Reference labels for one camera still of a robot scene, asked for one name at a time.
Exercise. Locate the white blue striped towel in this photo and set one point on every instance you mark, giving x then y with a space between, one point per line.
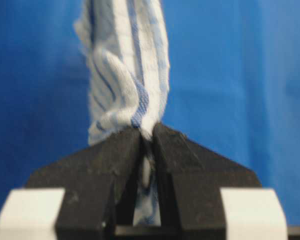
127 52

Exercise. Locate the blue table cloth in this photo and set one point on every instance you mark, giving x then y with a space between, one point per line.
234 86

